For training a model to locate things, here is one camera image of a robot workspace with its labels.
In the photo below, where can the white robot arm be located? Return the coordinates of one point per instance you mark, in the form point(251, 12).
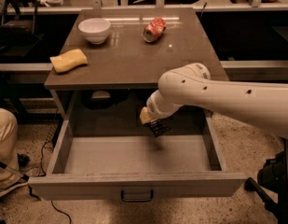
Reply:
point(263, 105)

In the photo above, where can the black chair at left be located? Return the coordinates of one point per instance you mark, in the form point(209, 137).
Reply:
point(18, 28)

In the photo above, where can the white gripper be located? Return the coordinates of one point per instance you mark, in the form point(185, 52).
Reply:
point(154, 106)

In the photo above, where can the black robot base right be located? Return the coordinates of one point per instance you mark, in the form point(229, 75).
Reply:
point(272, 185)

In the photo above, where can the black drawer handle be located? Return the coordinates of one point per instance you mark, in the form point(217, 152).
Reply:
point(131, 197)

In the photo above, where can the crushed red soda can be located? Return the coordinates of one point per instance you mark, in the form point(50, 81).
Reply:
point(154, 30)

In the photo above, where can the black rxbar chocolate wrapper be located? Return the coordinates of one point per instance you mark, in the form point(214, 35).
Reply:
point(157, 127)

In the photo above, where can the grey cabinet with top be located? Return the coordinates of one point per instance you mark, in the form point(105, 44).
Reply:
point(105, 96)

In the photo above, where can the yellow sponge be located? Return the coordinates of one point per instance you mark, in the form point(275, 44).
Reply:
point(68, 60)

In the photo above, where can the open grey top drawer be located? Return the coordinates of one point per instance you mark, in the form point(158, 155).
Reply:
point(185, 162)

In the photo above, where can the white ceramic bowl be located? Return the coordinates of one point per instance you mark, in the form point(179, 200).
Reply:
point(95, 30)

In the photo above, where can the person leg beige trousers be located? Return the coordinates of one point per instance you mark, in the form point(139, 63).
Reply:
point(8, 152)

